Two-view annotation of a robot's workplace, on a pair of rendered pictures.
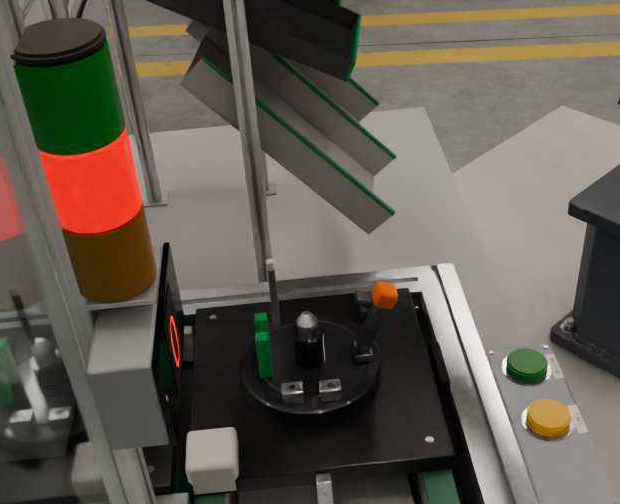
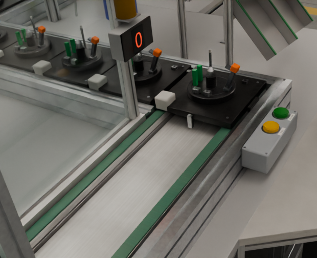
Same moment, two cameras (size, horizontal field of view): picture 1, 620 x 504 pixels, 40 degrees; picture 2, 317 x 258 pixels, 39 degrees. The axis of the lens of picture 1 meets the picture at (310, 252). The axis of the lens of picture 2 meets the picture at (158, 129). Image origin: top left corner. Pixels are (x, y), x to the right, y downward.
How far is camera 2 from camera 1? 0.69 m
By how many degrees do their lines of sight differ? 31
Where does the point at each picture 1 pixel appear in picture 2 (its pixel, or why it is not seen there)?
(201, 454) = (160, 95)
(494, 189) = not seen: outside the picture
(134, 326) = (124, 28)
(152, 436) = (120, 57)
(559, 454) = (264, 136)
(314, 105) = (270, 9)
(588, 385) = not seen: outside the picture
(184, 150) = not seen: hidden behind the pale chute
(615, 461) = (304, 163)
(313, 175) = (250, 31)
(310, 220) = (274, 62)
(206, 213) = (240, 49)
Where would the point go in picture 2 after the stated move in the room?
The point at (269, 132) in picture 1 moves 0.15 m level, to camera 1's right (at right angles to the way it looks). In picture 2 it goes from (238, 11) to (285, 18)
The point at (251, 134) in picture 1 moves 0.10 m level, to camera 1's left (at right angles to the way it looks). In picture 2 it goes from (228, 9) to (200, 5)
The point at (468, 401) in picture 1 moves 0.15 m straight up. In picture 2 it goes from (252, 115) to (253, 65)
